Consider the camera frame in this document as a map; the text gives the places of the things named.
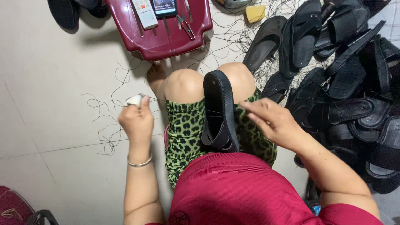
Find yellow sponge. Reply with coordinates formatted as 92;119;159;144
245;5;266;23

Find pile of black sandals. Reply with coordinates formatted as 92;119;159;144
243;0;400;195

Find green leopard print shorts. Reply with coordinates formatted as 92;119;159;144
165;89;278;189

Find metal pliers with red grip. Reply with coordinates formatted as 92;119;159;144
176;12;196;41

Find person's left hand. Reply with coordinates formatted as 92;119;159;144
118;95;154;144

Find person's left leg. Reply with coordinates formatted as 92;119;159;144
146;62;205;105

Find person's leg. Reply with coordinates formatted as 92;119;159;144
146;62;205;105
217;62;257;104

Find person's right hand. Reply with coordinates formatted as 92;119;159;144
239;98;305;152

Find grey sandal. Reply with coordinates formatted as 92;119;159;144
215;0;252;9

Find black sandal sole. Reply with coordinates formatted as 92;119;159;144
47;0;81;30
74;0;109;18

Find white cloth piece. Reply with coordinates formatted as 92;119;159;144
124;93;145;107

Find silver bangle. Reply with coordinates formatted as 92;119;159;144
127;155;153;168

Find red ribbed shirt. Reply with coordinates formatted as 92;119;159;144
145;152;385;225

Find tangle of black threads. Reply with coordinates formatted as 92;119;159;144
81;0;313;157

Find white remote control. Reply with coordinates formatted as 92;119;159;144
131;0;159;30

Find person's right leg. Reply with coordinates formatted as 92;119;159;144
217;62;257;104

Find black smartphone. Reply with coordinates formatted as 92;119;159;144
151;0;178;18

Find black sandal with stitched edge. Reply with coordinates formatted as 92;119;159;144
201;69;240;153

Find maroon plastic stool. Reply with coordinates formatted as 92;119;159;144
104;0;214;62

